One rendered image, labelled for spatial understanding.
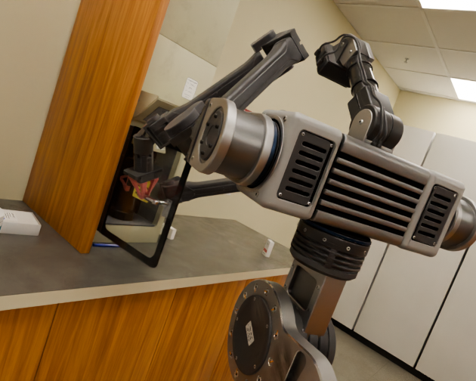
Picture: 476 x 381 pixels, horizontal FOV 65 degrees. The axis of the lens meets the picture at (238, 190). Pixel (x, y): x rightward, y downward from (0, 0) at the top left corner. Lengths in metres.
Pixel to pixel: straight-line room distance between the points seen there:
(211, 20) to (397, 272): 3.10
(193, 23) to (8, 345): 1.16
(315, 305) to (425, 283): 3.30
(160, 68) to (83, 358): 0.98
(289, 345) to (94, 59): 1.17
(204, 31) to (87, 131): 0.57
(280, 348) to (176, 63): 1.08
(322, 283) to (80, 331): 0.81
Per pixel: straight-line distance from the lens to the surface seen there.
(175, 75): 1.46
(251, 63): 1.03
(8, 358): 1.21
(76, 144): 1.45
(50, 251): 1.32
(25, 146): 1.72
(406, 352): 4.12
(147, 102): 1.31
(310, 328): 0.72
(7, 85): 1.66
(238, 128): 0.55
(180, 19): 1.46
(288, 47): 0.95
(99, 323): 1.30
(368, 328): 4.17
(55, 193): 1.53
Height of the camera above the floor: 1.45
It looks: 7 degrees down
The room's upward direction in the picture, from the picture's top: 20 degrees clockwise
